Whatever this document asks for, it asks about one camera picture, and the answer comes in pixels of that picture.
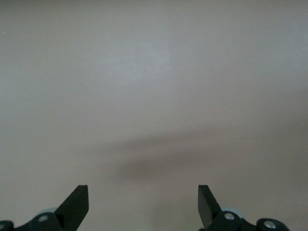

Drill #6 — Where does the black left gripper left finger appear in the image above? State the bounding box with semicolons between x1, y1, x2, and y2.
0;184;90;231

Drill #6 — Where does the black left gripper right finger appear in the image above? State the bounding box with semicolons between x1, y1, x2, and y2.
197;184;289;231

